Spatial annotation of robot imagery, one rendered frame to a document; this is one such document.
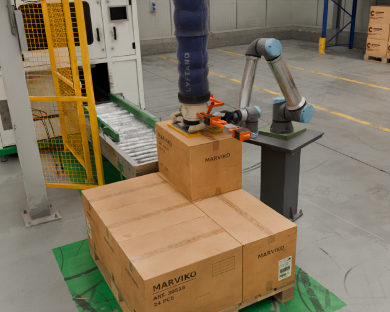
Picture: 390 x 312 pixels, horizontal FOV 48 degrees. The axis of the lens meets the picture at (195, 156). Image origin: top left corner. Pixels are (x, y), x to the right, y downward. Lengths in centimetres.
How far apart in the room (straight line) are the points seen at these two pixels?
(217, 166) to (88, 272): 122
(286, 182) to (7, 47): 242
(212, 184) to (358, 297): 119
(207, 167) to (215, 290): 82
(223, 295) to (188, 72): 142
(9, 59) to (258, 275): 245
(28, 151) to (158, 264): 191
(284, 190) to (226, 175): 75
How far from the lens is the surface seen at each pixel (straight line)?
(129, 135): 431
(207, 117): 290
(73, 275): 337
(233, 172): 305
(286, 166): 356
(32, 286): 337
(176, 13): 293
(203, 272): 246
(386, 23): 1105
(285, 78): 319
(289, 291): 298
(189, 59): 293
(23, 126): 386
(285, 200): 369
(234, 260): 254
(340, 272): 332
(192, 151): 283
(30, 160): 395
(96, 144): 410
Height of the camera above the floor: 193
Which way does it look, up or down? 22 degrees down
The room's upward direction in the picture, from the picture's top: 2 degrees counter-clockwise
